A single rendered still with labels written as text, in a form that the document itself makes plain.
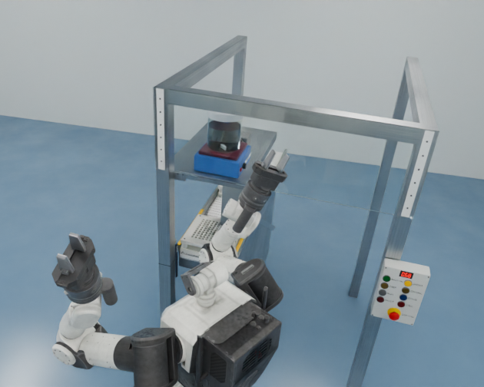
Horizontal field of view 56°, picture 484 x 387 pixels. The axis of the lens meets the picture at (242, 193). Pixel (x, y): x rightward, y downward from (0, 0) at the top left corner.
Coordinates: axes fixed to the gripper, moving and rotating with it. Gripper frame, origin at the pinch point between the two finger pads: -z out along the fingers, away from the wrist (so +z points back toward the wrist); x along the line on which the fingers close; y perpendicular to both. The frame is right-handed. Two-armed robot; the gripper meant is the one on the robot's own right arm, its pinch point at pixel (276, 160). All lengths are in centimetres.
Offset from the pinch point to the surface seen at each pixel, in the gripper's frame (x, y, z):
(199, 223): -18, 55, 71
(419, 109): -54, 18, -30
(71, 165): 6, 311, 222
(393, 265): -63, -12, 21
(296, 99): -194, 317, 68
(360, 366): -89, -16, 78
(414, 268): -70, -15, 18
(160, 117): 25, 46, 19
